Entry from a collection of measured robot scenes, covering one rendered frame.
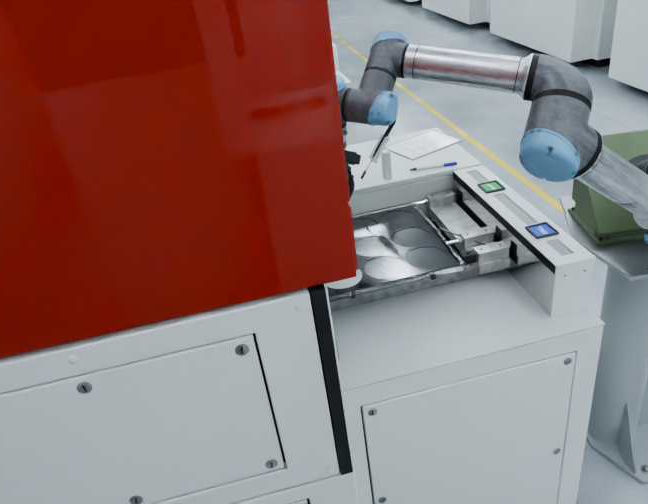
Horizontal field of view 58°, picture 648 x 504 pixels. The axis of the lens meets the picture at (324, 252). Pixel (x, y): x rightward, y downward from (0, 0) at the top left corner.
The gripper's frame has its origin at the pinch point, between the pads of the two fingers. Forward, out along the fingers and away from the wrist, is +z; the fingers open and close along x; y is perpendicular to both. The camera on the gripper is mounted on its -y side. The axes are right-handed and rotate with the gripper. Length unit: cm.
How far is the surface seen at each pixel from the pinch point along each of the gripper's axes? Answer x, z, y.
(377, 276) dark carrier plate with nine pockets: 16.3, 7.7, 13.3
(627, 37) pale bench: 52, 59, -412
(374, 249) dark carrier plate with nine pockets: 10.8, 8.4, 2.1
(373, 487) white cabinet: 27, 47, 42
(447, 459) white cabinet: 41, 44, 30
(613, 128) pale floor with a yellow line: 58, 101, -327
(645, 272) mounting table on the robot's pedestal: 74, 11, -17
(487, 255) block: 38.5, 6.3, -2.9
